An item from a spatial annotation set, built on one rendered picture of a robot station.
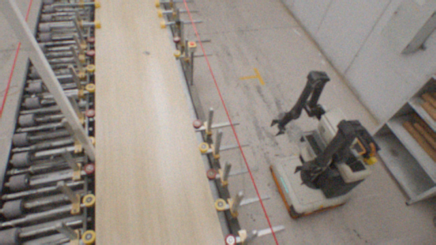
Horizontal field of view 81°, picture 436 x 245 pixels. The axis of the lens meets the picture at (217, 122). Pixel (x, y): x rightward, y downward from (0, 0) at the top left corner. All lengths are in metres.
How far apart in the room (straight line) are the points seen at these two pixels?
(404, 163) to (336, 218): 1.19
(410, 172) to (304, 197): 1.52
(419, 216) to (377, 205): 0.47
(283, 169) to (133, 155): 1.59
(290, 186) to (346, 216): 0.77
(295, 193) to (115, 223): 1.74
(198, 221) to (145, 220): 0.36
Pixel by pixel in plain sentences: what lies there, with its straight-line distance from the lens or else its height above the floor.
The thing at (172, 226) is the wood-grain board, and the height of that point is 0.90.
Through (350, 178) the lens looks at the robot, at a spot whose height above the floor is 0.78.
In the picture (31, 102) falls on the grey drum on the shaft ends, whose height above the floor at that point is 0.85.
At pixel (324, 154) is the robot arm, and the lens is 1.87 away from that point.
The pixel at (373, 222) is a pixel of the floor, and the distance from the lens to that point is 3.47.
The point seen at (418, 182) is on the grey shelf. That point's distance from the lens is 3.90.
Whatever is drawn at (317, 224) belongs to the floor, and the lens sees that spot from 3.15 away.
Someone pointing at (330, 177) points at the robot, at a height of 0.75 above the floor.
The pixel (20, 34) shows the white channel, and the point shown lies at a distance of 1.49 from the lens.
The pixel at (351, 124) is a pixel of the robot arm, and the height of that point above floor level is 1.62.
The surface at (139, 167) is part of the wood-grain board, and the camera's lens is 2.10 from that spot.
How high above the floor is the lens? 2.73
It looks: 52 degrees down
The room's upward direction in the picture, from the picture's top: 9 degrees clockwise
